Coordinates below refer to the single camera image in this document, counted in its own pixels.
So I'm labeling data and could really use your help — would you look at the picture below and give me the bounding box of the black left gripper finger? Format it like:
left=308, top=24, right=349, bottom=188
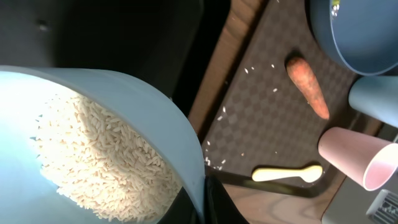
left=158, top=176, right=249, bottom=224

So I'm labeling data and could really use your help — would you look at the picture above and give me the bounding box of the pile of white rice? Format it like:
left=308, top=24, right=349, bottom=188
left=35, top=92, right=182, bottom=222

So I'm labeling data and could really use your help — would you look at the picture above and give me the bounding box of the pink plastic cup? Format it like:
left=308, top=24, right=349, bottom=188
left=318, top=127, right=397, bottom=191

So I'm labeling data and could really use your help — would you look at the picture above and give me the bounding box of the light blue bowl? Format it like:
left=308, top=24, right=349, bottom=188
left=1, top=65, right=205, bottom=223

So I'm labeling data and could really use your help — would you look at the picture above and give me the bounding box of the light blue plastic cup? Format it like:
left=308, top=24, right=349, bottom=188
left=348, top=76, right=397, bottom=127

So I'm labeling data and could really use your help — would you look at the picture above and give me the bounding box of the grey plastic dishwasher rack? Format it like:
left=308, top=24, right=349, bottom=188
left=322, top=169, right=397, bottom=224

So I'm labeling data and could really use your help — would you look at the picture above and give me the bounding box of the black waste tray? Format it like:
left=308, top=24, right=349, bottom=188
left=1, top=0, right=231, bottom=114

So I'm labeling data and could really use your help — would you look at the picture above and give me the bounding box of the cream plastic spoon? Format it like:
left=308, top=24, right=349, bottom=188
left=251, top=165, right=323, bottom=183

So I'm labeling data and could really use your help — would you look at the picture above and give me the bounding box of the dark brown serving tray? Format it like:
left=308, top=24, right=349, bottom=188
left=202, top=1, right=379, bottom=197

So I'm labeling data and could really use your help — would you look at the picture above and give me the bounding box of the orange carrot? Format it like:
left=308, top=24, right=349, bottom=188
left=286, top=57, right=330, bottom=119

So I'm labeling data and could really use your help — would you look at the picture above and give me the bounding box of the dark blue plate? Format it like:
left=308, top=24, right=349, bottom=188
left=308, top=0, right=397, bottom=76

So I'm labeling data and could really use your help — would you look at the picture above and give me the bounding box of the small foil wrapper scrap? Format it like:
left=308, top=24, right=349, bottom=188
left=331, top=0, right=340, bottom=17

